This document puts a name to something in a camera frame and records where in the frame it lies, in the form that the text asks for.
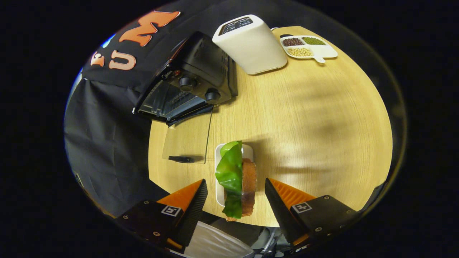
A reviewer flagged lettuce sandwich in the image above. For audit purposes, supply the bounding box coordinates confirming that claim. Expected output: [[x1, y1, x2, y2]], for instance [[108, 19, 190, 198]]
[[215, 140, 257, 221]]

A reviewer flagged black backdrop cloth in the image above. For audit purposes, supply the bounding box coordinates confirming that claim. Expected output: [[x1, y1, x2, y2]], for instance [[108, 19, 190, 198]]
[[64, 8, 223, 219]]

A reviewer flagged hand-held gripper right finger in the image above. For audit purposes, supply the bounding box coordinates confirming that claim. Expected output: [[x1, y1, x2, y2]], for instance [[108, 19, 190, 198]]
[[264, 177, 359, 249]]

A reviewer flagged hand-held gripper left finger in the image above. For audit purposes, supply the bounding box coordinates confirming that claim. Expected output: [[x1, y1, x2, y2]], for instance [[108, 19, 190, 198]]
[[115, 179, 208, 251]]

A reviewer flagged white rectangular tray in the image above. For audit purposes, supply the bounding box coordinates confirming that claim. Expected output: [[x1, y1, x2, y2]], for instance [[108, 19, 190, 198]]
[[214, 143, 254, 207]]

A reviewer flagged black toaster oven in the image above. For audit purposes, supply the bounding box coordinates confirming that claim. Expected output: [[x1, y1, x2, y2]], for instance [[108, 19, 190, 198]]
[[133, 31, 239, 164]]

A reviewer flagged white divided bean dish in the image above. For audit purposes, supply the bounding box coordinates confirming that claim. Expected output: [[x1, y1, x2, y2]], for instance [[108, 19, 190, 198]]
[[280, 35, 338, 64]]

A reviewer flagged white slot toaster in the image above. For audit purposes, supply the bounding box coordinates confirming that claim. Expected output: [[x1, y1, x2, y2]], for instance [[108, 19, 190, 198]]
[[212, 14, 288, 75]]

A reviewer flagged person's grey clothing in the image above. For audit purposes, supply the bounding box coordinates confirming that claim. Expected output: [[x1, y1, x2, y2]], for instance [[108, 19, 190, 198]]
[[179, 221, 255, 258]]

